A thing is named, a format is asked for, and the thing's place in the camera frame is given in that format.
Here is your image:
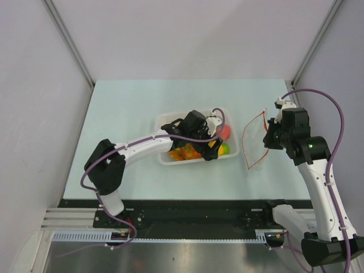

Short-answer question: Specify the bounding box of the clear zip bag red zipper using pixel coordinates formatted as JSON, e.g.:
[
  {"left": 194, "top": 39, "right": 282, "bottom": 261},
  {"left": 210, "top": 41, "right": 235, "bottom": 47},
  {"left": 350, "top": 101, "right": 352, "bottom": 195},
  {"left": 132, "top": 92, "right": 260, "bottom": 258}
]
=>
[{"left": 242, "top": 109, "right": 268, "bottom": 169}]

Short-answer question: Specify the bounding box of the pink toy peach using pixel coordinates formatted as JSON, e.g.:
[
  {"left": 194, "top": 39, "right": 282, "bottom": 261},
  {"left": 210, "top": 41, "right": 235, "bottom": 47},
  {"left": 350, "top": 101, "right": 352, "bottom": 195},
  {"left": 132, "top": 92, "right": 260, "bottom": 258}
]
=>
[{"left": 216, "top": 125, "right": 231, "bottom": 141}]

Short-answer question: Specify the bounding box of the green toy bell pepper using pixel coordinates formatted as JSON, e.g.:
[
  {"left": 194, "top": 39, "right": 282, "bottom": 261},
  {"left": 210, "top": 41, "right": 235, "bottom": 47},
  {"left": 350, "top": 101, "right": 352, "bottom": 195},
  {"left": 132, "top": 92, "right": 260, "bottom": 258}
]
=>
[{"left": 218, "top": 143, "right": 230, "bottom": 156}]

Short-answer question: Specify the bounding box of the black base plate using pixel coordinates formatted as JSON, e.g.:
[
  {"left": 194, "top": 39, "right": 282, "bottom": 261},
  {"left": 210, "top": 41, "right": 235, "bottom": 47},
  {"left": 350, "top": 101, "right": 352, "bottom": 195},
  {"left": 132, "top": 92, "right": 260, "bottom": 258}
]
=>
[{"left": 58, "top": 198, "right": 312, "bottom": 241}]

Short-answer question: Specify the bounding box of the aluminium frame post left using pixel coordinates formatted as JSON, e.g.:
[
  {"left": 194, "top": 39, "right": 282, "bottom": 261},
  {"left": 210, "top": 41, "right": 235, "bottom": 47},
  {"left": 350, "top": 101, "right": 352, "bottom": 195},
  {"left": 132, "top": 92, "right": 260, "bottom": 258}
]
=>
[{"left": 42, "top": 0, "right": 96, "bottom": 90}]

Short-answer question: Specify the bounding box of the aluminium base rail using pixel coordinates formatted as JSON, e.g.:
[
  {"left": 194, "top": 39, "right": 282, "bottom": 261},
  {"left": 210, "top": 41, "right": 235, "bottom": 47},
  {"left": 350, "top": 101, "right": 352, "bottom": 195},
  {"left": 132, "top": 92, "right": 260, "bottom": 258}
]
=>
[{"left": 41, "top": 208, "right": 97, "bottom": 230}]

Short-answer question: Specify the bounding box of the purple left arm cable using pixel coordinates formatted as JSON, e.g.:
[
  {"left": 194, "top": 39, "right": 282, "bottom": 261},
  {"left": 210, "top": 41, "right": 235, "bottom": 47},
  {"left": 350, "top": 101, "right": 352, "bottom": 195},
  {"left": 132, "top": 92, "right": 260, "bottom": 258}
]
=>
[{"left": 55, "top": 107, "right": 225, "bottom": 258}]

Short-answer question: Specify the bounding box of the orange toy pineapple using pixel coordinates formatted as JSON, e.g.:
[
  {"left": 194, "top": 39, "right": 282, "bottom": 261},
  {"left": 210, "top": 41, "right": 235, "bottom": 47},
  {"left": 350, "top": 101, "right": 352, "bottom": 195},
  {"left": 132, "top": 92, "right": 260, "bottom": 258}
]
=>
[{"left": 180, "top": 143, "right": 202, "bottom": 160}]

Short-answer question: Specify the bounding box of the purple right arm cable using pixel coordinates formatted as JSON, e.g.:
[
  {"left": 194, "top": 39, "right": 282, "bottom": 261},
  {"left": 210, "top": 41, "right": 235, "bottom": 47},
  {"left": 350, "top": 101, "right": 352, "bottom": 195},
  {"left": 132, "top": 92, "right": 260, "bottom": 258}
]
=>
[{"left": 277, "top": 89, "right": 352, "bottom": 273}]

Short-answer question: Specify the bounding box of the yellow toy banana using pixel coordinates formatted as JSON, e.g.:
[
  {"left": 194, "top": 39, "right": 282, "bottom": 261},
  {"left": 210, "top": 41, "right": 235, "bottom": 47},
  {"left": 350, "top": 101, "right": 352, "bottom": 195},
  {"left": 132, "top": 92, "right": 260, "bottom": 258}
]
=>
[{"left": 168, "top": 148, "right": 184, "bottom": 161}]

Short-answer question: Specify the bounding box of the white slotted cable duct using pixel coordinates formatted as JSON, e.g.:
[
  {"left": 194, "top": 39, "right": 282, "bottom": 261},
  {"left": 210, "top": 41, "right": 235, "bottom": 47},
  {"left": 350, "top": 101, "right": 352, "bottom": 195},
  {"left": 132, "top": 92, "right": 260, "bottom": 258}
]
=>
[{"left": 52, "top": 229, "right": 270, "bottom": 244}]

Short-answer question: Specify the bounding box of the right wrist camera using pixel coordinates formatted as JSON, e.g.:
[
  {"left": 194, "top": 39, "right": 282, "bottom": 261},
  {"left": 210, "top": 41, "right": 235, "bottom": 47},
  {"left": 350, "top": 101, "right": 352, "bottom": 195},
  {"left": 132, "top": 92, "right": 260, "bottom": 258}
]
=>
[{"left": 275, "top": 97, "right": 297, "bottom": 120}]

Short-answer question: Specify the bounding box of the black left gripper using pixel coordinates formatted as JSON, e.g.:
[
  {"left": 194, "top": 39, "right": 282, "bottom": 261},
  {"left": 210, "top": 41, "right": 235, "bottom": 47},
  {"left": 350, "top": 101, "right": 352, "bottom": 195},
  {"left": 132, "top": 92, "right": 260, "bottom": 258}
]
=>
[{"left": 188, "top": 123, "right": 222, "bottom": 161}]

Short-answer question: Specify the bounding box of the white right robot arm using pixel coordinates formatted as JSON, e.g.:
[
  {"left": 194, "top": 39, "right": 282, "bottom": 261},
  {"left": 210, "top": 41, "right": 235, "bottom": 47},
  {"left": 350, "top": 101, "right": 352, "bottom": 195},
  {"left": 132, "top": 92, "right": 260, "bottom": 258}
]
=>
[{"left": 262, "top": 106, "right": 363, "bottom": 267}]

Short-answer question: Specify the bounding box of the aluminium frame post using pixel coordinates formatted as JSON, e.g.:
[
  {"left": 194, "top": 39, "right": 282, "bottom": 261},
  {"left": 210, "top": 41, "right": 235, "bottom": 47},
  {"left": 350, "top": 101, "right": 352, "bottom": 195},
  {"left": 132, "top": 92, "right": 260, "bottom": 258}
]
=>
[
  {"left": 290, "top": 0, "right": 345, "bottom": 88},
  {"left": 42, "top": 0, "right": 96, "bottom": 90}
]

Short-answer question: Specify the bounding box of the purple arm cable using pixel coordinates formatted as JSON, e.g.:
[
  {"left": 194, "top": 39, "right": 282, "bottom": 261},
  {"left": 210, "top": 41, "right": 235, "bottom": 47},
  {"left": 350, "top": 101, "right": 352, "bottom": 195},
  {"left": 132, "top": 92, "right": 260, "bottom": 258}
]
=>
[
  {"left": 277, "top": 89, "right": 352, "bottom": 273},
  {"left": 55, "top": 107, "right": 225, "bottom": 258}
]

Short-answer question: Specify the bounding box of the aluminium frame post right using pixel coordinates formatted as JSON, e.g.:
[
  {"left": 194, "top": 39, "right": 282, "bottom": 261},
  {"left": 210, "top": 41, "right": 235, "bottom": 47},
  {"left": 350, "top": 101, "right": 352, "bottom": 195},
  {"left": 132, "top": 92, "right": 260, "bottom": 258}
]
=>
[{"left": 290, "top": 0, "right": 345, "bottom": 88}]

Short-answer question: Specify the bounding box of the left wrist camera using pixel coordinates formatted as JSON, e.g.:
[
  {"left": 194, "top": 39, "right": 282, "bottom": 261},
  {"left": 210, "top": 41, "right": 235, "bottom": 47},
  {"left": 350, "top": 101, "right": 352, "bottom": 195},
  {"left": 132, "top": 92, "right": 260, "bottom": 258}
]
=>
[{"left": 206, "top": 115, "right": 222, "bottom": 137}]

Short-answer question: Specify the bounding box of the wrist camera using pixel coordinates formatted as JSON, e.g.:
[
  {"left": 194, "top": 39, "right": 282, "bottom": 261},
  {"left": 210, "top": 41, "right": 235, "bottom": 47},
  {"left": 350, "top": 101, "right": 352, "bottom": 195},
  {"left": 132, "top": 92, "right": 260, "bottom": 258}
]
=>
[
  {"left": 206, "top": 115, "right": 222, "bottom": 137},
  {"left": 275, "top": 97, "right": 297, "bottom": 120}
]

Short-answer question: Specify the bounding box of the white perforated plastic basket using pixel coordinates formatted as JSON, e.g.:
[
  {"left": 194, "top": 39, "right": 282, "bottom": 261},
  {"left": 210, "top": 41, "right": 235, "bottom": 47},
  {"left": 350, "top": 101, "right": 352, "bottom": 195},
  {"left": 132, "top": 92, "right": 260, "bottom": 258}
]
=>
[{"left": 155, "top": 108, "right": 239, "bottom": 166}]

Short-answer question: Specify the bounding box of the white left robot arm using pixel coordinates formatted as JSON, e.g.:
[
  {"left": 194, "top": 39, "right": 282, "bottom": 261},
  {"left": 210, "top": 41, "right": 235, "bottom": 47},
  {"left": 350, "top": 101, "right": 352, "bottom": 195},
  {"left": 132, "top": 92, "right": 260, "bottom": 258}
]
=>
[{"left": 82, "top": 108, "right": 225, "bottom": 228}]

